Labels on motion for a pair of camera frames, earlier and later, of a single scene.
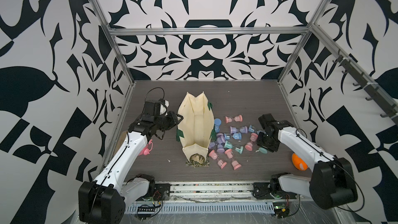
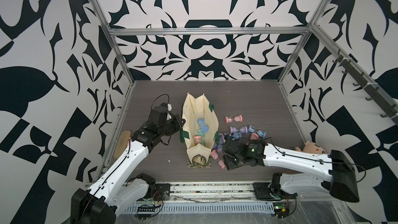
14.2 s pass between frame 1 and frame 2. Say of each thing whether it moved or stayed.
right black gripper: moved
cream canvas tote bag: stayed
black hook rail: stayed
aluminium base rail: stayed
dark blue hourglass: moved
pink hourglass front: moved
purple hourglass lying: stayed
